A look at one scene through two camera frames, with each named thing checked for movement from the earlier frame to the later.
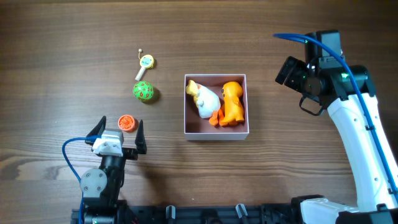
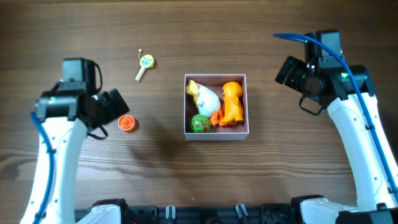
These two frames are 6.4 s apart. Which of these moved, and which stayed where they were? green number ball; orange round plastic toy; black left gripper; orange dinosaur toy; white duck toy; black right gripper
Moved: green number ball; black left gripper
Stayed: white duck toy; orange dinosaur toy; black right gripper; orange round plastic toy
